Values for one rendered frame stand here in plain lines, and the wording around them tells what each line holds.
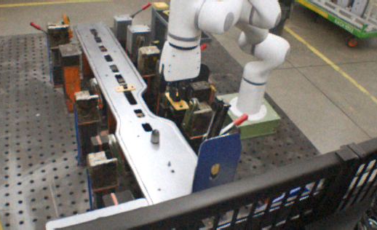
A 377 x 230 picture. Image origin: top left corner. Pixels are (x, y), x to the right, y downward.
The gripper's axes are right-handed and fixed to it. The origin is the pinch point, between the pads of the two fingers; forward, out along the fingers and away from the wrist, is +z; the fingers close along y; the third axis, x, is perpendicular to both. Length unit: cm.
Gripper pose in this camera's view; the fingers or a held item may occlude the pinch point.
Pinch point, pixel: (177, 92)
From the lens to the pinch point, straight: 103.6
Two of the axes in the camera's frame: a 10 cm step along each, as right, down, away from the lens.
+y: -9.0, 1.7, -4.1
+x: 4.3, 5.8, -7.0
